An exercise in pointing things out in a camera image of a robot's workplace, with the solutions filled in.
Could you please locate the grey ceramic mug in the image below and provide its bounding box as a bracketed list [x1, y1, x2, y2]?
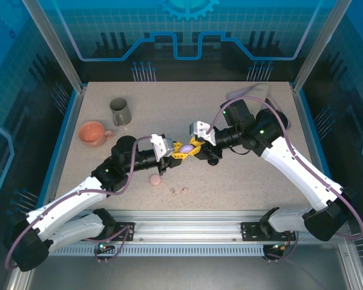
[109, 98, 132, 127]

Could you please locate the pink speckled ceramic cup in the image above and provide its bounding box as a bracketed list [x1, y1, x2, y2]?
[78, 121, 114, 147]

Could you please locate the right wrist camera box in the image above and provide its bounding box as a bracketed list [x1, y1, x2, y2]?
[189, 120, 216, 146]

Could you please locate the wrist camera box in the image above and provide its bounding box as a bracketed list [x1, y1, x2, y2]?
[150, 134, 175, 160]
[189, 120, 216, 146]

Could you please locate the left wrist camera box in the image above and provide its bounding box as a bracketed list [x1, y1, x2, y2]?
[150, 134, 175, 160]

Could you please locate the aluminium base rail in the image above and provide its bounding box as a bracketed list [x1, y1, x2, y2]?
[78, 210, 348, 242]

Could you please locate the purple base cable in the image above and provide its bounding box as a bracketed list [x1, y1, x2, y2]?
[93, 225, 131, 264]
[261, 229, 300, 264]

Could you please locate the blue edged side rail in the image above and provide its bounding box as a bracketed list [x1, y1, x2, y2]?
[292, 83, 350, 220]
[27, 86, 87, 221]

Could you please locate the slotted grey cable duct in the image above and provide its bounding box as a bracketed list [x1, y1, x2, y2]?
[50, 243, 267, 257]

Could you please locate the aluminium corner post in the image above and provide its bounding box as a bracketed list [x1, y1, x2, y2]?
[292, 0, 356, 93]
[21, 0, 88, 93]

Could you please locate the aluminium floor frame rail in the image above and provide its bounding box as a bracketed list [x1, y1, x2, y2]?
[338, 241, 363, 290]

